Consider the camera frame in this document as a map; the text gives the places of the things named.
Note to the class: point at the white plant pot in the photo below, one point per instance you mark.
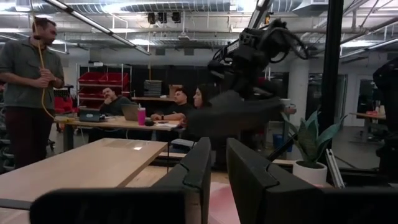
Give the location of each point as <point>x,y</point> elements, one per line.
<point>310,174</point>

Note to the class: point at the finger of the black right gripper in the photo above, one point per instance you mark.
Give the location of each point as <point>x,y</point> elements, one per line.
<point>233,124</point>
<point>248,104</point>

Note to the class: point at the red storage bin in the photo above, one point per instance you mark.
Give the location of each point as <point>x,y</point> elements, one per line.
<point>115,78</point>
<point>90,77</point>

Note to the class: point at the silver open laptop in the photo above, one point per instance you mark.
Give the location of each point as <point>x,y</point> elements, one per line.
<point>130,112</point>

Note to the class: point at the silver ceiling duct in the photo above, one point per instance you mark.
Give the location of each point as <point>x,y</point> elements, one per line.
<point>174,5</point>

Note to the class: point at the black frame post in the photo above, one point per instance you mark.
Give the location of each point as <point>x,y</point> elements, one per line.
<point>331,77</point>

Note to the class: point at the wood and black shelf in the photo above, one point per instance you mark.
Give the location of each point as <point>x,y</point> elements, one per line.
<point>77,165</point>

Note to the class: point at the person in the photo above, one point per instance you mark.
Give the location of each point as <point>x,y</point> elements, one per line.
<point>202,96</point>
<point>177,107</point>
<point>115,104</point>
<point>26,93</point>

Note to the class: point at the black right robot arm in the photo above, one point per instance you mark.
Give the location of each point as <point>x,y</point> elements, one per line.
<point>259,12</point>

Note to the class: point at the black ceiling spotlight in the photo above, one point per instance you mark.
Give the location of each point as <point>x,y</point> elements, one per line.
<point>162,17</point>
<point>176,17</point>
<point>151,18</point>

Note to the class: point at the green potted plant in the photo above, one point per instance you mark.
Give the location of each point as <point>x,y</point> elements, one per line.
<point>311,140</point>

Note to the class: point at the aluminium extrusion bars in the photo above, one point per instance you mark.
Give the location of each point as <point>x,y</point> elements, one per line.
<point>335,169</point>

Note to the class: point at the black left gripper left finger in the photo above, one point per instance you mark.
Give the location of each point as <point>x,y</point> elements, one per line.
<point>186,174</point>

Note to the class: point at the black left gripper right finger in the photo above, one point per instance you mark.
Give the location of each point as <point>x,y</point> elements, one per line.
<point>264,193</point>

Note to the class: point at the pink tumbler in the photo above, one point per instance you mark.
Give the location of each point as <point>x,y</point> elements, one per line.
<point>141,116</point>

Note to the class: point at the wooden side table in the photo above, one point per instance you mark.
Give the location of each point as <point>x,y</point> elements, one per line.
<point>368,116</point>

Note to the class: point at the wooden meeting table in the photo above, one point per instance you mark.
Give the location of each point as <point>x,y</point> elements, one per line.
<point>121,123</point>

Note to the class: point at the blue bin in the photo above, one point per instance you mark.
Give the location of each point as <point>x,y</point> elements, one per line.
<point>278,141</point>

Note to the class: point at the dark laptop with sticker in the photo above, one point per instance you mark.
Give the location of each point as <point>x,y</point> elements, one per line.
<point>90,115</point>

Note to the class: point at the dark blurred machine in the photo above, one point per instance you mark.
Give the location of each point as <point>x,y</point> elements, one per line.
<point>388,109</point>

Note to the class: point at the stack of grey trays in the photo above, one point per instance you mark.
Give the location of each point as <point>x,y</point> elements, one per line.
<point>152,88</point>

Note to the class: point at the metal rack with bins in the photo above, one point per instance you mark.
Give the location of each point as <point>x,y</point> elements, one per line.
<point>102,84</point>

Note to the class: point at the cardboard box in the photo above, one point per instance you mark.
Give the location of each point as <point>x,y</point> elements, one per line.
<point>175,91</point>

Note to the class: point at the black overhead light bar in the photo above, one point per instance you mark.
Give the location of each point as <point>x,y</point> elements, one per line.
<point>93,22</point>

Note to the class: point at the pink foam slide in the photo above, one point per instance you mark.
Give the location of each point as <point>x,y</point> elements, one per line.
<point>222,205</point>

